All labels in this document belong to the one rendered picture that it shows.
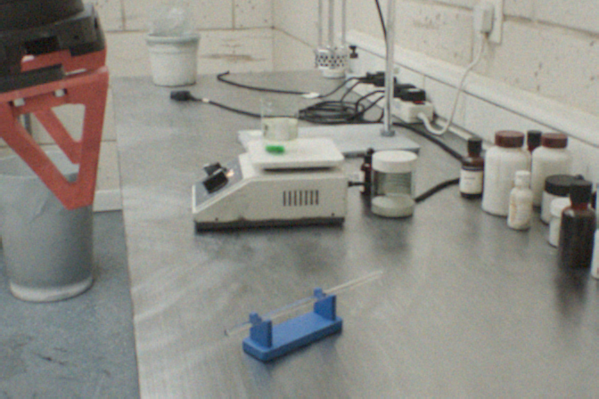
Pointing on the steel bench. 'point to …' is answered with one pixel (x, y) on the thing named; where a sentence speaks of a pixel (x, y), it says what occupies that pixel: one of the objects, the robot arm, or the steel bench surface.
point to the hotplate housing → (277, 198)
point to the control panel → (224, 186)
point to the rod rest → (292, 329)
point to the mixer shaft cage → (324, 55)
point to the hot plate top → (315, 151)
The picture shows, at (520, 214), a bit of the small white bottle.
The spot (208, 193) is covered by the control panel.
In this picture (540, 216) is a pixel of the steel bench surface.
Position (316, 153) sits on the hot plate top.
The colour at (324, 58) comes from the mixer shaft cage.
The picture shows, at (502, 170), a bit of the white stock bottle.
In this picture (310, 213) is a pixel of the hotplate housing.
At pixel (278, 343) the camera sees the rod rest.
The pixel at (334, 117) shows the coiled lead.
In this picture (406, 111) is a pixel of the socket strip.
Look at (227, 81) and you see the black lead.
